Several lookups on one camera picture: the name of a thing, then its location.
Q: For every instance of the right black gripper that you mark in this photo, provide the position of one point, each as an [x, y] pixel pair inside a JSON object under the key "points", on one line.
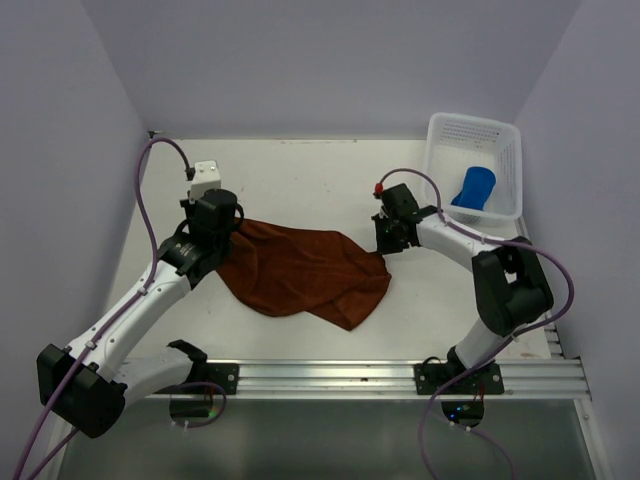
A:
{"points": [[384, 247]]}

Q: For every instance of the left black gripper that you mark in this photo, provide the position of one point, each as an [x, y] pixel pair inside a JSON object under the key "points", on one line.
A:
{"points": [[189, 209]]}

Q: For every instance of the brown towel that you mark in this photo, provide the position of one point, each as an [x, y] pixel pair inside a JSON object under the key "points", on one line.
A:
{"points": [[279, 271]]}

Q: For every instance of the blue towel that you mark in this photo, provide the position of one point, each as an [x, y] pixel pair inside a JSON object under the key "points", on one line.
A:
{"points": [[477, 187]]}

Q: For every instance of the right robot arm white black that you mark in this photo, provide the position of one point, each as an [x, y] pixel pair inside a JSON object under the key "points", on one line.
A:
{"points": [[510, 287]]}

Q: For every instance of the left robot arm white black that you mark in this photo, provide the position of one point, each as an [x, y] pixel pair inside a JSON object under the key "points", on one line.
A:
{"points": [[91, 381]]}

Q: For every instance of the white plastic basket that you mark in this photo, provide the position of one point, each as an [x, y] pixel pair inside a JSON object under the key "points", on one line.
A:
{"points": [[477, 165]]}

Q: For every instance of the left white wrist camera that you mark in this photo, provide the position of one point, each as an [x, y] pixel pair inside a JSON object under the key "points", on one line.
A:
{"points": [[203, 176]]}

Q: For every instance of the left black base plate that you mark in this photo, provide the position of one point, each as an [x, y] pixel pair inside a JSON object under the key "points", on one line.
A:
{"points": [[223, 374]]}

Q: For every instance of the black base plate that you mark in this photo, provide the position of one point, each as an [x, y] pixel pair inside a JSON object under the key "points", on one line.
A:
{"points": [[457, 377], [223, 374]]}

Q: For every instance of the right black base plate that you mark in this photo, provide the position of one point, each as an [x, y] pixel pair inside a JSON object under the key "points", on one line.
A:
{"points": [[457, 377]]}

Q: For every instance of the aluminium mounting rail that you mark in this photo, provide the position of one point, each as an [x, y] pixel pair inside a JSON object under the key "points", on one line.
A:
{"points": [[533, 379]]}

